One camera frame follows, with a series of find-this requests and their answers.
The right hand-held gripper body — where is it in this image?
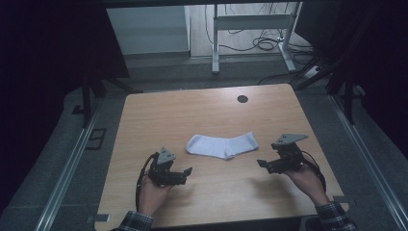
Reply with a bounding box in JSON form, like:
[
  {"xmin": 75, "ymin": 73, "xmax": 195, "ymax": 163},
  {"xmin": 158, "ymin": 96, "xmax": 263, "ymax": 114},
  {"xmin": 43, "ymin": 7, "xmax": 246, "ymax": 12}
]
[{"xmin": 269, "ymin": 133, "xmax": 310, "ymax": 175}]

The tangle of black floor cables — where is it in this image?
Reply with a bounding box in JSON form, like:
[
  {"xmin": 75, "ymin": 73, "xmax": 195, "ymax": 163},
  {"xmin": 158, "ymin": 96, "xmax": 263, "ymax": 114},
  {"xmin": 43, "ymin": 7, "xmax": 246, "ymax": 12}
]
[{"xmin": 204, "ymin": 3, "xmax": 317, "ymax": 65}]

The person's left hand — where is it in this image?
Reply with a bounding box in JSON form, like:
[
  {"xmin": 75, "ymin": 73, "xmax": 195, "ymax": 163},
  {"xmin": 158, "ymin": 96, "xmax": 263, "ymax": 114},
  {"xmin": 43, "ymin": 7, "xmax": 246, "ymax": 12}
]
[{"xmin": 137, "ymin": 174, "xmax": 176, "ymax": 218}]

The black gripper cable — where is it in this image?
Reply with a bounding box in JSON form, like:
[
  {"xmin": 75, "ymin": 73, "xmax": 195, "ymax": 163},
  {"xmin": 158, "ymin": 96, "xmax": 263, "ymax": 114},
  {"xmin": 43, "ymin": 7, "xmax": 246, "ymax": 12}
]
[
  {"xmin": 300, "ymin": 149, "xmax": 328, "ymax": 194},
  {"xmin": 135, "ymin": 151, "xmax": 161, "ymax": 213}
]

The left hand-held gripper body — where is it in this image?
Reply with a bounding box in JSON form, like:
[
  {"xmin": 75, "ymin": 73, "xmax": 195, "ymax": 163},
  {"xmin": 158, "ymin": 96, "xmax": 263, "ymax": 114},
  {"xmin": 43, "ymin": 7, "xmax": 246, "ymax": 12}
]
[{"xmin": 147, "ymin": 146, "xmax": 190, "ymax": 188}]

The silver metal floor rail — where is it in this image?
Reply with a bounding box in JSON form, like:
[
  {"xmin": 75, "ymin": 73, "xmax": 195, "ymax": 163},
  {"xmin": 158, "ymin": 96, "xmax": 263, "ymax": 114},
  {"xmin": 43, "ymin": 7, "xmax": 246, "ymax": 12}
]
[
  {"xmin": 33, "ymin": 97, "xmax": 104, "ymax": 231},
  {"xmin": 328, "ymin": 93, "xmax": 408, "ymax": 231}
]

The black metal stand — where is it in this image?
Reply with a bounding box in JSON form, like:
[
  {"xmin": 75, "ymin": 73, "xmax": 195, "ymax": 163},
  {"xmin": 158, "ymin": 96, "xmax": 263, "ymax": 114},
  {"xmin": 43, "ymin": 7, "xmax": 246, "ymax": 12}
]
[
  {"xmin": 326, "ymin": 64, "xmax": 367, "ymax": 126},
  {"xmin": 80, "ymin": 72, "xmax": 144, "ymax": 129}
]

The dark curtain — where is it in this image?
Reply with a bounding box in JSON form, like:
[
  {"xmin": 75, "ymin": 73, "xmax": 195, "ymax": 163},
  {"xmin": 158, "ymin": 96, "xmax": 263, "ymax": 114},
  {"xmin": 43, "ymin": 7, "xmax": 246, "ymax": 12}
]
[{"xmin": 293, "ymin": 0, "xmax": 408, "ymax": 158}]

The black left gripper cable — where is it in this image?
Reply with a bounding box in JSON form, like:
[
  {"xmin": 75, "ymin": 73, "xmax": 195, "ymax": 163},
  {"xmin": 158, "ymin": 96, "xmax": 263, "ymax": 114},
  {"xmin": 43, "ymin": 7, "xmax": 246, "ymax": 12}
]
[{"xmin": 135, "ymin": 151, "xmax": 161, "ymax": 213}]

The white metal desk frame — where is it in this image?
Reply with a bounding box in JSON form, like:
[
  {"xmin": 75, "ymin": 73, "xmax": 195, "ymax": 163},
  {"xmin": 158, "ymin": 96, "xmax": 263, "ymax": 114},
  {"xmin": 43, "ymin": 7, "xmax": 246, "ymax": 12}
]
[{"xmin": 211, "ymin": 1, "xmax": 304, "ymax": 76}]

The pale grey panel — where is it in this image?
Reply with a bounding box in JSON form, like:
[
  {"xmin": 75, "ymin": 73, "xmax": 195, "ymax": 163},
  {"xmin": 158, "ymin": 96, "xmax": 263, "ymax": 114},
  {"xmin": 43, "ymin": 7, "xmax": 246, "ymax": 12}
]
[{"xmin": 106, "ymin": 5, "xmax": 191, "ymax": 56}]

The black floor socket frame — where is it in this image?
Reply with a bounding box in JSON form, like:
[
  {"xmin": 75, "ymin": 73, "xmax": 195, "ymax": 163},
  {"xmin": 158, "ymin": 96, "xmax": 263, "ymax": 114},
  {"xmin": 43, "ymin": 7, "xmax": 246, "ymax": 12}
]
[{"xmin": 84, "ymin": 127, "xmax": 108, "ymax": 151}]

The white power strip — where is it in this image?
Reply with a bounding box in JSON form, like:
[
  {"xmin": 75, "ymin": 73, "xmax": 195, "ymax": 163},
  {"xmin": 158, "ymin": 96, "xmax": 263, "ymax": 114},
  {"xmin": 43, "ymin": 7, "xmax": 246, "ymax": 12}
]
[{"xmin": 302, "ymin": 64, "xmax": 322, "ymax": 80}]

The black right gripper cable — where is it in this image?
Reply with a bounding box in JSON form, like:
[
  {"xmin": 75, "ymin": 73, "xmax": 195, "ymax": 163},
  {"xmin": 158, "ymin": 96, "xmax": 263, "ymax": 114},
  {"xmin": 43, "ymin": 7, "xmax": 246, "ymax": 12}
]
[{"xmin": 300, "ymin": 149, "xmax": 328, "ymax": 194}]

